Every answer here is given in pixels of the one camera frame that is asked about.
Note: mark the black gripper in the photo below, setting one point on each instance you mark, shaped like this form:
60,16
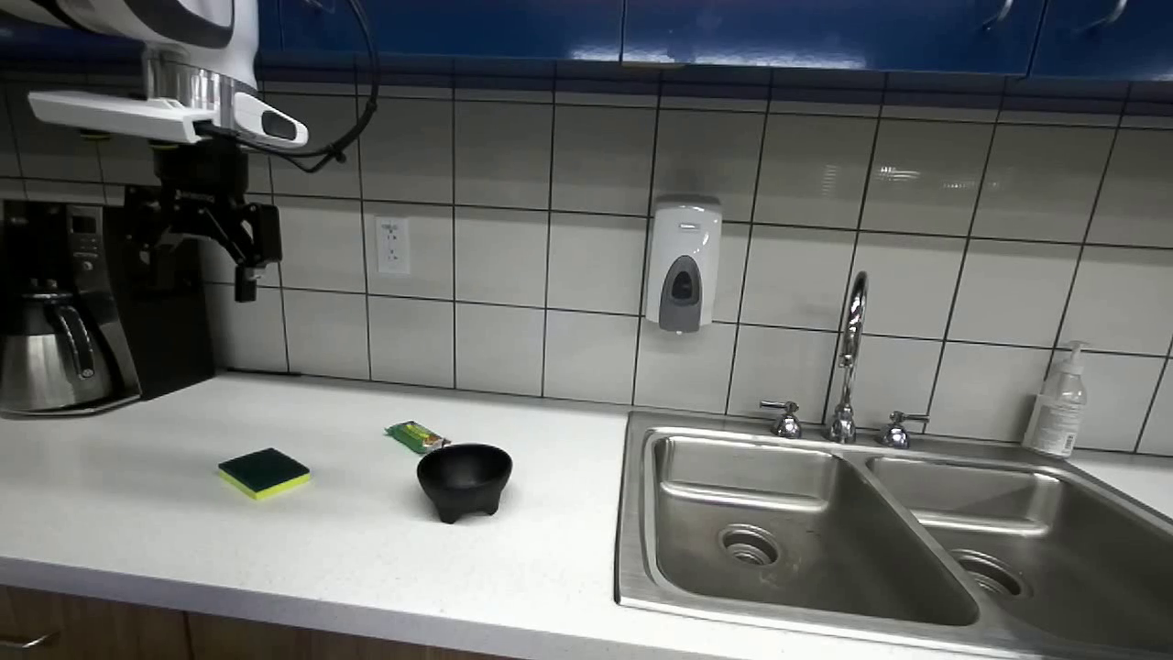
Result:
198,188

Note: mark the green granola bar packet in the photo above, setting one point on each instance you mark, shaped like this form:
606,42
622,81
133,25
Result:
415,437

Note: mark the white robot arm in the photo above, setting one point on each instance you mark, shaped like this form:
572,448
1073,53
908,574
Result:
181,38

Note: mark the black bowl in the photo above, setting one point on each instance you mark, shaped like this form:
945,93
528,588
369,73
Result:
463,477

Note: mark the black coffee maker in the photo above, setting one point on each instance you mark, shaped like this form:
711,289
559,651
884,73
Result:
155,302

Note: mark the green yellow sponge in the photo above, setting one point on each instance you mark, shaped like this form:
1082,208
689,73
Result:
265,476

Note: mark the steel coffee carafe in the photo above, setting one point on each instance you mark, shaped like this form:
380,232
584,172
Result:
55,359

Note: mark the blue upper cabinet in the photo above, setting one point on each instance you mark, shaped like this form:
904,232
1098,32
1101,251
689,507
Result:
1121,42

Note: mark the wooden lower cabinet drawer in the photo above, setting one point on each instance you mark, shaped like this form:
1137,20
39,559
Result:
79,630

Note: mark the chrome sink faucet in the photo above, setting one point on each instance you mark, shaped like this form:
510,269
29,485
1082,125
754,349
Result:
842,417

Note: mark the stainless steel double sink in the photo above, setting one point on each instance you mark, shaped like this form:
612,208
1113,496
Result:
933,547

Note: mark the clear soap pump bottle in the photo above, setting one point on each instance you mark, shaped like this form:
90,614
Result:
1058,414

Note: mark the white wall outlet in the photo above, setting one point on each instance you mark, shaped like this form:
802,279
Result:
394,245

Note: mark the white wall soap dispenser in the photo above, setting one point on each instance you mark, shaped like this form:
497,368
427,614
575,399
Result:
684,265

